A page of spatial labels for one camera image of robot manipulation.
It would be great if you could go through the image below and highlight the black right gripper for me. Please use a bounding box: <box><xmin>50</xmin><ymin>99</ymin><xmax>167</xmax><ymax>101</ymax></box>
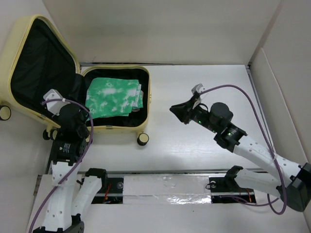
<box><xmin>170</xmin><ymin>96</ymin><xmax>219</xmax><ymax>133</ymax></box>

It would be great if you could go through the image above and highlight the green white tie-dye cloth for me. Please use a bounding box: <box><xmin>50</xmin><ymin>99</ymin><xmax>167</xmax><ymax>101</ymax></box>
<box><xmin>85</xmin><ymin>78</ymin><xmax>143</xmax><ymax>119</ymax></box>

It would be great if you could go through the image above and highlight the yellow hard-shell suitcase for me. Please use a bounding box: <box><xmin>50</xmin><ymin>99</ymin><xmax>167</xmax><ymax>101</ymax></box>
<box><xmin>0</xmin><ymin>15</ymin><xmax>151</xmax><ymax>146</ymax></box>

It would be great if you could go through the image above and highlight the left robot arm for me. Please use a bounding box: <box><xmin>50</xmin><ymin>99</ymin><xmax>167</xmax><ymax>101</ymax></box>
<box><xmin>28</xmin><ymin>99</ymin><xmax>108</xmax><ymax>233</ymax></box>

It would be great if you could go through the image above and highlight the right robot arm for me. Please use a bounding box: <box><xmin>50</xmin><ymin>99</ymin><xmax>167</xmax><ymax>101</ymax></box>
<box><xmin>170</xmin><ymin>100</ymin><xmax>311</xmax><ymax>212</ymax></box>

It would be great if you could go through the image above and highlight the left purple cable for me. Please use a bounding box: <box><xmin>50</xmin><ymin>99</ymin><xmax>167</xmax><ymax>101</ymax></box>
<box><xmin>25</xmin><ymin>98</ymin><xmax>95</xmax><ymax>233</ymax></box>

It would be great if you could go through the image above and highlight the purple cable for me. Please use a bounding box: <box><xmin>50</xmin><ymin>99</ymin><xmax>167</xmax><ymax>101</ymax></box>
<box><xmin>25</xmin><ymin>98</ymin><xmax>95</xmax><ymax>233</ymax></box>
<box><xmin>199</xmin><ymin>84</ymin><xmax>287</xmax><ymax>216</ymax></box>

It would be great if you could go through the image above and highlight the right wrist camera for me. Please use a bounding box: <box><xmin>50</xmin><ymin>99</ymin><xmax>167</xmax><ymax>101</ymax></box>
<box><xmin>191</xmin><ymin>83</ymin><xmax>206</xmax><ymax>100</ymax></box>

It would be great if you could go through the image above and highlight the metal rail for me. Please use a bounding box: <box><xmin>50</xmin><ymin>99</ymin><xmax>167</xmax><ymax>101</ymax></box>
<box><xmin>48</xmin><ymin>169</ymin><xmax>260</xmax><ymax>177</ymax></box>

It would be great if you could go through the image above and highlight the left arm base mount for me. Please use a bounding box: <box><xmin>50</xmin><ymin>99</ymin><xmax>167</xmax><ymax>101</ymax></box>
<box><xmin>92</xmin><ymin>177</ymin><xmax>124</xmax><ymax>204</ymax></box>

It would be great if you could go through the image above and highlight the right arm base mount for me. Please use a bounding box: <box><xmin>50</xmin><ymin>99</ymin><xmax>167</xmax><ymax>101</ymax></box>
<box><xmin>205</xmin><ymin>177</ymin><xmax>257</xmax><ymax>204</ymax></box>

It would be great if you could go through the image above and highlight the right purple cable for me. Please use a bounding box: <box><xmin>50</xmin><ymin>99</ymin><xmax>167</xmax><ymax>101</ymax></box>
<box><xmin>199</xmin><ymin>84</ymin><xmax>287</xmax><ymax>216</ymax></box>

